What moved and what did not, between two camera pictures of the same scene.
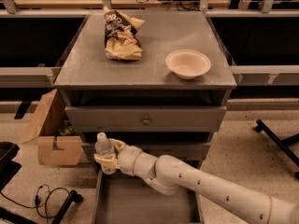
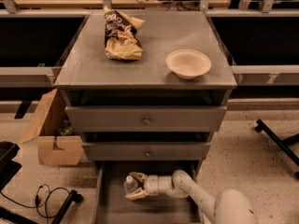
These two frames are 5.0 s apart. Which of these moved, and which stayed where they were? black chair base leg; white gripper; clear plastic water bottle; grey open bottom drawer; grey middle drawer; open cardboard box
Moved: white gripper; clear plastic water bottle
Stayed: grey open bottom drawer; open cardboard box; grey middle drawer; black chair base leg
